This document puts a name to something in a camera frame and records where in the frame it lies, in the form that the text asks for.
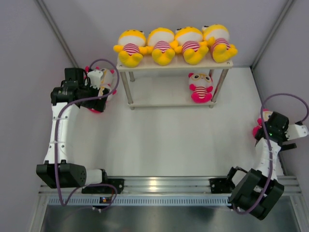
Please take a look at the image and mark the aluminium front rail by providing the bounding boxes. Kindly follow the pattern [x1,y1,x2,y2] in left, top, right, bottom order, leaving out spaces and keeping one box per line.
[39,176,302,195]

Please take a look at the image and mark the white two-tier shelf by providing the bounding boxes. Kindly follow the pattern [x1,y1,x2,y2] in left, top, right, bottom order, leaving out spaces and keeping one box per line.
[117,55,233,110]

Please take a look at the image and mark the pink toy glasses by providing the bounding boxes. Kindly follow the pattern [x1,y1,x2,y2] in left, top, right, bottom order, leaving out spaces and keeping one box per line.
[252,109,273,137]

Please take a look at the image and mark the yellow toy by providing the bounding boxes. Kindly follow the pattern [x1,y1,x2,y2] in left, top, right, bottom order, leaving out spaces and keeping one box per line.
[202,24,238,63]
[174,27,209,65]
[147,27,179,66]
[113,29,151,68]

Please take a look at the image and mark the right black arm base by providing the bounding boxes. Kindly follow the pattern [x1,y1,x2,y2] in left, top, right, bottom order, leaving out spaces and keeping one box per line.
[209,166,241,194]

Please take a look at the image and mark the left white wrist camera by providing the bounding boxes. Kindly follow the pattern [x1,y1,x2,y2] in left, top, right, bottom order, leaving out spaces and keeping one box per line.
[87,69,104,89]

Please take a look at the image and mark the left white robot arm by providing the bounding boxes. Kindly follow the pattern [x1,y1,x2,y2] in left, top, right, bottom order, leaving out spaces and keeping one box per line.
[36,67,114,193]

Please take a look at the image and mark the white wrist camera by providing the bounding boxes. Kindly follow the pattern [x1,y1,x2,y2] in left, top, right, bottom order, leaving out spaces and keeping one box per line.
[87,69,104,89]
[287,124,309,141]

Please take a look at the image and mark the aluminium frame post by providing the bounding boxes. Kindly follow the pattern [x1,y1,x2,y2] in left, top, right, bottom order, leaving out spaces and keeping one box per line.
[34,0,79,68]
[250,0,296,71]

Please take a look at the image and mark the left aluminium frame post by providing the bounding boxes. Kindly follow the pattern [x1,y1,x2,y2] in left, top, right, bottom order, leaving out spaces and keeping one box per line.
[34,0,79,68]

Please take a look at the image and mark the right aluminium frame post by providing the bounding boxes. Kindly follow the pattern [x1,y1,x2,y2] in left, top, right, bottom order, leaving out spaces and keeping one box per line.
[250,0,296,71]

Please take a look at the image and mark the grey slotted cable duct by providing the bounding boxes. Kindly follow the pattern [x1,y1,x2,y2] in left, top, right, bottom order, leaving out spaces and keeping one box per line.
[47,195,232,206]

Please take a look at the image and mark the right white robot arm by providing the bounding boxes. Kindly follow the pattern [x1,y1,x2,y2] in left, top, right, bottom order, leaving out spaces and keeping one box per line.
[225,110,308,220]

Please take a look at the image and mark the pink toy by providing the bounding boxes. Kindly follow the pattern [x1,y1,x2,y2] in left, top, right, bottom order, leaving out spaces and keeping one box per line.
[188,72,213,103]
[99,68,114,85]
[89,84,117,114]

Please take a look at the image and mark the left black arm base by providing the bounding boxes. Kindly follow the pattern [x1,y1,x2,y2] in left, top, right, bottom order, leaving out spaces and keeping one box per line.
[82,178,125,194]

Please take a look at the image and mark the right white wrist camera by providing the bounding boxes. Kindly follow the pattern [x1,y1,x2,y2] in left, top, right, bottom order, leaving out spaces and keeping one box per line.
[287,124,309,141]

